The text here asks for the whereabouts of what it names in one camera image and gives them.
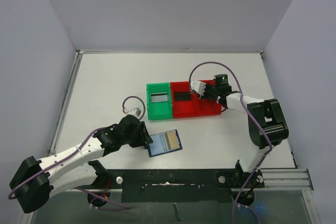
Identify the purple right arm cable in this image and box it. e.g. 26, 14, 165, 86
188, 61, 272, 224

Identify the silver card in green bin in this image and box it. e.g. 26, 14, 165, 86
150, 92, 169, 103

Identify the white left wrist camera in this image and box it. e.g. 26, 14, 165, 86
123, 108, 142, 118

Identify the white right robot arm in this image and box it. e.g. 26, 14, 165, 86
190, 74, 289, 187

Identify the black card in red bin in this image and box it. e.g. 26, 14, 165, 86
174, 92, 192, 102

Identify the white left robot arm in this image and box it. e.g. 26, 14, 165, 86
8, 115, 153, 214

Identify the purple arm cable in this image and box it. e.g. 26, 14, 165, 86
7, 95, 146, 211
188, 61, 272, 224

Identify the gold striped card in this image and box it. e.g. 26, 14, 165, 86
164, 131, 180, 151

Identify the aluminium rail right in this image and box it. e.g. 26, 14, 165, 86
261, 168, 313, 190

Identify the blue leather card holder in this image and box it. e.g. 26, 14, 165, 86
145, 130, 183, 157

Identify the green plastic bin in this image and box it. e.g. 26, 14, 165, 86
146, 82, 173, 121

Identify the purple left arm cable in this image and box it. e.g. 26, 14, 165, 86
7, 95, 146, 211

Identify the red plastic bin right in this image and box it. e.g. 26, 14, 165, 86
198, 79, 222, 116

